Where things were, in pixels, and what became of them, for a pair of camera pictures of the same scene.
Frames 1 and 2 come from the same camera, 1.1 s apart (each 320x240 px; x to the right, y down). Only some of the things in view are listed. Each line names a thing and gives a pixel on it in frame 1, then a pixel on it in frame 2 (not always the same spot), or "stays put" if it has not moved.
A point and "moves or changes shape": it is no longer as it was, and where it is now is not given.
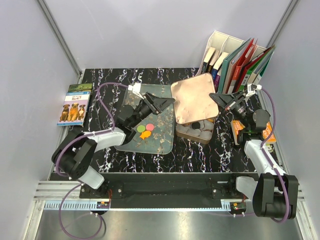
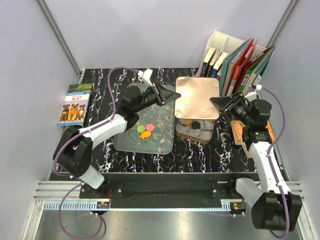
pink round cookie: [149, 127] stays put
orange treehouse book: [237, 125] stays put
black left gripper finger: [161, 104] -> [168, 95]
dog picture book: [74, 108] stays put
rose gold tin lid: [193, 101] moves or changes shape
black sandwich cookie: [196, 125] stays put
